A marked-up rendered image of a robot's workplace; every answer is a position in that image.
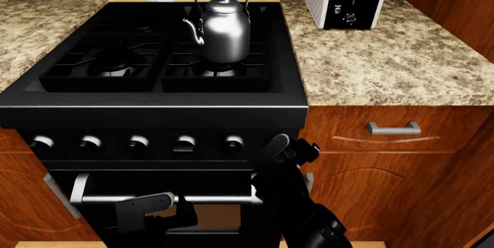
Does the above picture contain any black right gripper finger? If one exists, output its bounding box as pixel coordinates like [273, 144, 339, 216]
[283, 137, 321, 171]
[259, 133, 291, 165]

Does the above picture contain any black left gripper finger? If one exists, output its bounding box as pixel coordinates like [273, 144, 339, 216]
[166, 194, 199, 231]
[114, 191, 177, 234]

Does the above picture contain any black stove knob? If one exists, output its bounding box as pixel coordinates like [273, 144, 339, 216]
[29, 134, 55, 153]
[127, 134, 151, 152]
[78, 134, 103, 153]
[223, 134, 245, 153]
[172, 134, 197, 153]

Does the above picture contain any black gas stove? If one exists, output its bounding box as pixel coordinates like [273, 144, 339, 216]
[0, 1, 310, 248]

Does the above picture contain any wooden drawer front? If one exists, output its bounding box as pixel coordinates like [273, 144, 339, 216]
[299, 104, 493, 154]

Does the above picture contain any wooden cabinet door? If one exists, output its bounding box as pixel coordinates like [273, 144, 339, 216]
[303, 151, 464, 243]
[0, 127, 102, 243]

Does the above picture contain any black cast iron grate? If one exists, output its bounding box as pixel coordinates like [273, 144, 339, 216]
[38, 32, 171, 93]
[159, 41, 271, 93]

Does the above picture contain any silver metal kettle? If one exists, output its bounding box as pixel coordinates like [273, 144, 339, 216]
[181, 0, 252, 65]

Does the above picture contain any tall wooden cabinet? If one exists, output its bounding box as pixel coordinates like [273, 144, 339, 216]
[402, 0, 494, 63]

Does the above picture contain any silver oven door handle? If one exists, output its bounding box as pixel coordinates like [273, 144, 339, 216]
[69, 172, 264, 207]

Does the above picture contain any silver drawer handle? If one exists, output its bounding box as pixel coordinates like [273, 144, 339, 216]
[367, 121, 421, 136]

